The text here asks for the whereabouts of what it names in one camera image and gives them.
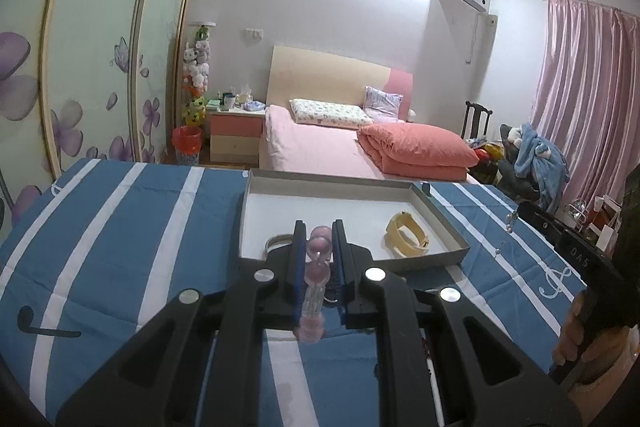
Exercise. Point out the tissue box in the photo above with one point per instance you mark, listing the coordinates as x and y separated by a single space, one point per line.
245 97

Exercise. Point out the hanging stack of plush toys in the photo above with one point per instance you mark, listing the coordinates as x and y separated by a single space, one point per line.
197 67

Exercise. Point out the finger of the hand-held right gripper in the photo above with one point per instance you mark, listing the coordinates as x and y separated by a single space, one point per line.
542 222

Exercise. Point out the bed with pink sheet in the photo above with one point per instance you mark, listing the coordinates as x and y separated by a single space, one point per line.
310 147

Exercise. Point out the grey cardboard box tray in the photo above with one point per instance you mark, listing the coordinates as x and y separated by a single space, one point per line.
350 207

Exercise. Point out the flower print sliding wardrobe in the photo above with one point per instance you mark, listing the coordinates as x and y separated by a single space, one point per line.
100 57

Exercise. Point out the person's right hand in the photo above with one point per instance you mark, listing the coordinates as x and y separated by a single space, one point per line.
565 342

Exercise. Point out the light blue cloth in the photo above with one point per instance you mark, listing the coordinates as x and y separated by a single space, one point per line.
254 106

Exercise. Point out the person's right forearm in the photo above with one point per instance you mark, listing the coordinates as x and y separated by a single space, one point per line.
622 379

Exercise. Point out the blue plush garment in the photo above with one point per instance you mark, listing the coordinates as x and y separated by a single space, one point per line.
542 162

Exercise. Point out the colourful toys pile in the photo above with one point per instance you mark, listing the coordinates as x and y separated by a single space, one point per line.
490 152

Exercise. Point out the chair with dark clothes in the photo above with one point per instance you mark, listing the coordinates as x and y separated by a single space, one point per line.
515 179

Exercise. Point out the red trash bin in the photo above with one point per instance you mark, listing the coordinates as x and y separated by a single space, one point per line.
187 144

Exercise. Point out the white wall socket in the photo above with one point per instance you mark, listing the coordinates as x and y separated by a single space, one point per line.
254 34

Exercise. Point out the white shelf with small things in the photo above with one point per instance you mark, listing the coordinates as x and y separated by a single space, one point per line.
597 219

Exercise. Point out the pink curtain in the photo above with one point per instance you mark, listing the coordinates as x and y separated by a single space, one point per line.
585 97

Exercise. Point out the dark wooden chair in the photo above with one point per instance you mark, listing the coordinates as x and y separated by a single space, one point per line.
475 122

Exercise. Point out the pink beige nightstand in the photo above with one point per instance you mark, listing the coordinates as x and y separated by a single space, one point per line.
235 134

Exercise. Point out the blue white striped tablecloth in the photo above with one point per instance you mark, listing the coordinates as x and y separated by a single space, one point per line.
140 247

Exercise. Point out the purple patterned pillow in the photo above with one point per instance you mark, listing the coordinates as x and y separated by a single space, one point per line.
382 103

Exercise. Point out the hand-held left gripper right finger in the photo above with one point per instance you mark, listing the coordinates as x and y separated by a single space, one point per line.
339 267

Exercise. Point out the folded salmon quilt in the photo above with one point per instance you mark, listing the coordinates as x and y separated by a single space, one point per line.
415 149

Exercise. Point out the white patterned pillow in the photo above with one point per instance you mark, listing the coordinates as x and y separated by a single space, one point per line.
327 113

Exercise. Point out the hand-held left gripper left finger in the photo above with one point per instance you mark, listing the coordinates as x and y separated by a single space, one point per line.
299 267

